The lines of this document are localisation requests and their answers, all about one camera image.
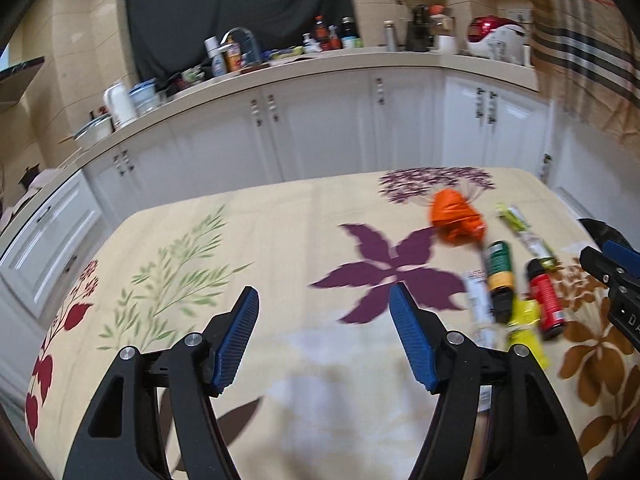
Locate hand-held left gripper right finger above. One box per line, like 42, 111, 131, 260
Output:
389, 282, 588, 480

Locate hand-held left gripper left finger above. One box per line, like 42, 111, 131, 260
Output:
62, 286, 261, 480

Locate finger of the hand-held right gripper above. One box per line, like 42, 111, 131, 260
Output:
579, 246, 631, 288
601, 239, 640, 278

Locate black waste bin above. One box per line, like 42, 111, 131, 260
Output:
577, 216, 632, 251

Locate red bottle black cap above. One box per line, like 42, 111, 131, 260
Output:
527, 258, 566, 342

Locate green and white wrapper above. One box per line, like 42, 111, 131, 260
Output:
495, 203, 558, 268

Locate yellow wrapper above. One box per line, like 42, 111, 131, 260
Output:
505, 300, 548, 371

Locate dark green bottle yellow label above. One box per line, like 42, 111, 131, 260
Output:
482, 241, 516, 323

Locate orange plastic bag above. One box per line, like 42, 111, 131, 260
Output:
430, 189, 487, 247

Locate floral tablecloth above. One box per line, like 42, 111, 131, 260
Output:
25, 166, 640, 480

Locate beige plaid cloth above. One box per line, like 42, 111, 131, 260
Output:
531, 0, 640, 136

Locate white base cabinets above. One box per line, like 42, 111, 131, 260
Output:
0, 65, 556, 321

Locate red and white rice cooker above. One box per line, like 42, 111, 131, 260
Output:
466, 16, 532, 66

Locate white pot with lid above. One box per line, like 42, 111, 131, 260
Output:
74, 114, 115, 148

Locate white kettle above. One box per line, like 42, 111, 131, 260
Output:
103, 81, 138, 128

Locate white blender jug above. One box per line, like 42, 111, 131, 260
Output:
430, 5, 458, 55

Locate white and blue bottle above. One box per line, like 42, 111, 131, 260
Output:
205, 36, 227, 78

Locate beige countertop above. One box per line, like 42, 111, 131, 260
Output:
50, 47, 541, 171

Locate black knife block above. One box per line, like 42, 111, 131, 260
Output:
405, 4, 431, 52

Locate chrome faucet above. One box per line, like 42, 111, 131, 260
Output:
220, 26, 261, 61

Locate dark range hood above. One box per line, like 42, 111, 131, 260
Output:
0, 56, 46, 106

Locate black curtain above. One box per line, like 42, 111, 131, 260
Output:
125, 0, 357, 83

